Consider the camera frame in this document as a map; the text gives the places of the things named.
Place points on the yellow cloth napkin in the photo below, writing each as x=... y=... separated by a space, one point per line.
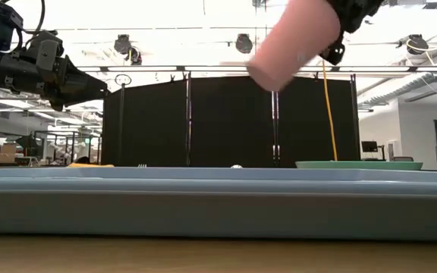
x=89 y=165

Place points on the black computer monitor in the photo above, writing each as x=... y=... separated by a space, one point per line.
x=369 y=146

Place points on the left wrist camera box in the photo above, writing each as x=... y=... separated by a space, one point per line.
x=46 y=49

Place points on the black ceiling spotlight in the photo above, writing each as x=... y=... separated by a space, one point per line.
x=244 y=42
x=415 y=43
x=122 y=43

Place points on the long ceiling light bar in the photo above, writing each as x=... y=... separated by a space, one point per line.
x=146 y=68

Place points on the blue plastic serving tray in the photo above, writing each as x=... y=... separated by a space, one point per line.
x=218 y=212

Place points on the black partition panel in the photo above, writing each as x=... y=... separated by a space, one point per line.
x=146 y=125
x=230 y=125
x=309 y=125

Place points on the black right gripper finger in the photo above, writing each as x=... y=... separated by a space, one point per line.
x=335 y=53

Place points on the pink plastic cup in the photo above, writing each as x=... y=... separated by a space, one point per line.
x=294 y=45

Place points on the green plastic plate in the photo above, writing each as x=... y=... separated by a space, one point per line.
x=355 y=165

